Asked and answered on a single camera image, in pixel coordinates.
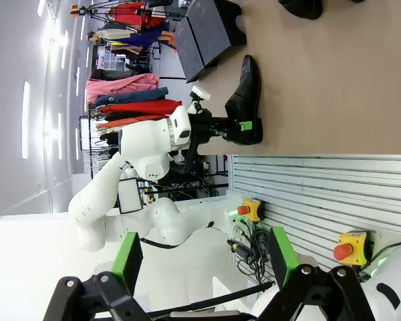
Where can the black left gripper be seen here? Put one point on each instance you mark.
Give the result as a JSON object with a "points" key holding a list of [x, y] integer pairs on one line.
{"points": [[204, 127]]}

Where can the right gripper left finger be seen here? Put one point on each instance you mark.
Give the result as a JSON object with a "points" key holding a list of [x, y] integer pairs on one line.
{"points": [[130, 264]]}

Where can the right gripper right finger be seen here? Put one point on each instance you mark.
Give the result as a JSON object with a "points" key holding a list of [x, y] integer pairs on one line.
{"points": [[280, 257]]}

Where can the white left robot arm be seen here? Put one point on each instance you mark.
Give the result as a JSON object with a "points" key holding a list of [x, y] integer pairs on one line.
{"points": [[147, 147]]}

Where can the yellow emergency stop button box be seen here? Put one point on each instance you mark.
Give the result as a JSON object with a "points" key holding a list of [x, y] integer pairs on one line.
{"points": [[354, 247], [254, 209]]}

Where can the red hanging garment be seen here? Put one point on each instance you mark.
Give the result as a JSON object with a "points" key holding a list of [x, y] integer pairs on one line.
{"points": [[143, 107]]}

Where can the blue denim hanging garment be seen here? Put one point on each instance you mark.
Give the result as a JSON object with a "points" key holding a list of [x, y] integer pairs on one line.
{"points": [[137, 97]]}

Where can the orange hanging garment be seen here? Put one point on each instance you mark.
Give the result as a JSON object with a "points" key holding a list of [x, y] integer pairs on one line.
{"points": [[130, 122]]}

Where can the pink hanging garment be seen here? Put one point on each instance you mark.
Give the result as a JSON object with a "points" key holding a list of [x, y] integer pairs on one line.
{"points": [[120, 87]]}

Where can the royal blue garment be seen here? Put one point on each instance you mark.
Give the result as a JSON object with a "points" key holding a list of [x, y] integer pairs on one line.
{"points": [[143, 38]]}

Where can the black padded chair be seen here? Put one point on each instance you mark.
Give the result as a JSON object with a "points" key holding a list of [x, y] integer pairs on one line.
{"points": [[110, 74]]}

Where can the clear plastic storage drawers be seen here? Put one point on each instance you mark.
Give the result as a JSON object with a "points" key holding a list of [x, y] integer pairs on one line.
{"points": [[112, 60]]}

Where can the mannequin in cream coat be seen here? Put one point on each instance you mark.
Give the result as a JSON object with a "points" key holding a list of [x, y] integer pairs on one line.
{"points": [[120, 34]]}

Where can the bright red garment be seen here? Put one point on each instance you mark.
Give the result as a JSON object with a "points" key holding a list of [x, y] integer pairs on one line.
{"points": [[130, 15]]}

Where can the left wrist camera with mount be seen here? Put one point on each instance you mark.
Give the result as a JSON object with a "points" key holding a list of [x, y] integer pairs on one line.
{"points": [[200, 93]]}

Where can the white light panel black frame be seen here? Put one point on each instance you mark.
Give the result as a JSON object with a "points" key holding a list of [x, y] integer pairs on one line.
{"points": [[130, 197]]}

